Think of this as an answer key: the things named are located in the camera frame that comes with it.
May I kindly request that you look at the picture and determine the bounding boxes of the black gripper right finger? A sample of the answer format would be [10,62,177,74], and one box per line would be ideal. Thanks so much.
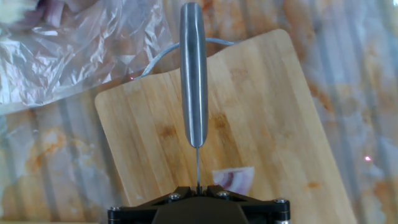
[199,185,291,224]

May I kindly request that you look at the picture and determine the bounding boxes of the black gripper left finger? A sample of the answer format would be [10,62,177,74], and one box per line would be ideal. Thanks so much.
[108,185,198,224]

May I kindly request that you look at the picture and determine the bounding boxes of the steel cleaver knife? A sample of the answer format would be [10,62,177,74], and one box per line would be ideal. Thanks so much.
[179,2,208,195]

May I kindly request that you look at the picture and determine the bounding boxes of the red onion wedge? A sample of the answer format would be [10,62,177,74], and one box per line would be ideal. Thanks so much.
[211,166,256,196]

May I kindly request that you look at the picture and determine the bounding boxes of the wooden cutting board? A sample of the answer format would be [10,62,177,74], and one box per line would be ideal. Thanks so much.
[95,29,358,224]

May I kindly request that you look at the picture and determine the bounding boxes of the marble pattern plastic mat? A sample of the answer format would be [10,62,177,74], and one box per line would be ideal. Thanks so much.
[0,0,398,224]

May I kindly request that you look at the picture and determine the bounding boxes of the plastic bag of garlic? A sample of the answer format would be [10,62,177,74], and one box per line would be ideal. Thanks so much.
[0,0,174,116]

